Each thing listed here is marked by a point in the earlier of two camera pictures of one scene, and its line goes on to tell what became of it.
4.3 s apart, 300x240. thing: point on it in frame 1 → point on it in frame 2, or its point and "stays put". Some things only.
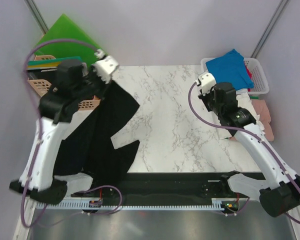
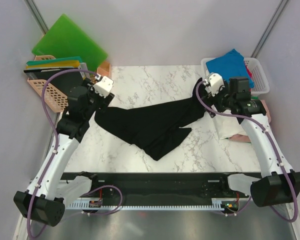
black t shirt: (88, 147) → (157, 128)
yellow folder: (50, 65) stays put
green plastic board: (63, 28) stays put
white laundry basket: (256, 70) stays put
